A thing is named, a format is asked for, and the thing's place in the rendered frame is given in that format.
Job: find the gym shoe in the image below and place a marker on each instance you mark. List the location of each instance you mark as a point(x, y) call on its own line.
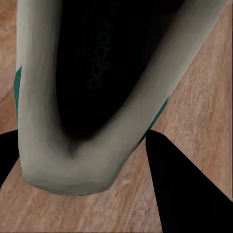
point(93, 76)

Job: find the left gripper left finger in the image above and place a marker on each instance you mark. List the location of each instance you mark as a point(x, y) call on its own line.
point(9, 153)

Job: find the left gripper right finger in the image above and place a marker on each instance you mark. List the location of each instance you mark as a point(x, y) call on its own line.
point(187, 200)

